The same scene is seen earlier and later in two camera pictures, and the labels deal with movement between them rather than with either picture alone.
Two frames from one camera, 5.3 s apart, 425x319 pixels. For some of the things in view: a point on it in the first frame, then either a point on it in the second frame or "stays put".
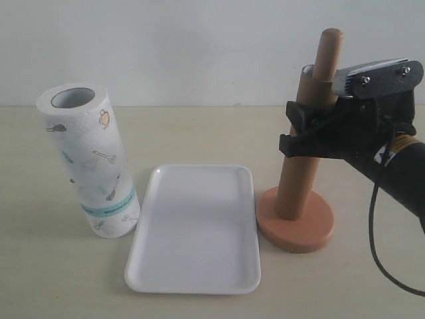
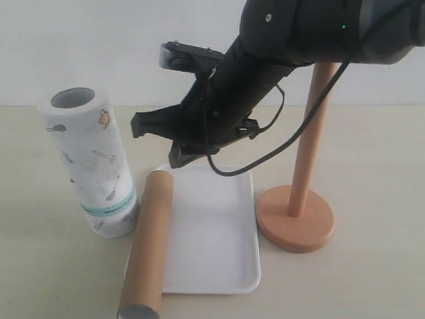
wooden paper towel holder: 309,233 stays put
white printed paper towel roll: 81,123 stays put
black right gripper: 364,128 to 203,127
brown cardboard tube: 297,187 to 145,276
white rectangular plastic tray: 194,232 stays put
